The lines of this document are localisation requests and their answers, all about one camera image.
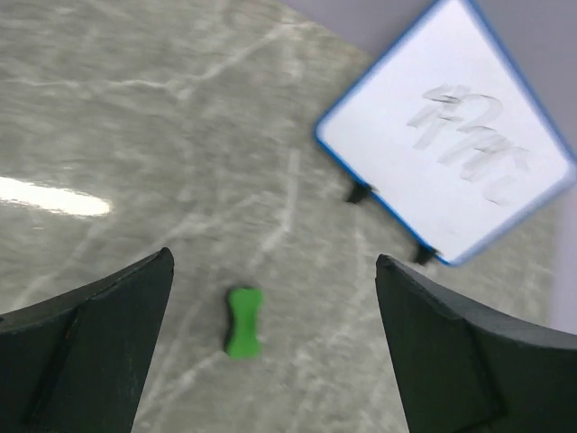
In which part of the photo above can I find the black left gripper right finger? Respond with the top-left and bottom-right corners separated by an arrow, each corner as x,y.
375,255 -> 576,432

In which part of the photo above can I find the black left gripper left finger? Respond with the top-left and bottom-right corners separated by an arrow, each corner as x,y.
1,248 -> 174,432

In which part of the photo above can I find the green whiteboard eraser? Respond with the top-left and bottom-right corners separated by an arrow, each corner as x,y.
224,287 -> 263,359

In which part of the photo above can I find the blue framed whiteboard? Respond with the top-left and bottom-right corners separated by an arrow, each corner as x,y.
315,1 -> 576,265

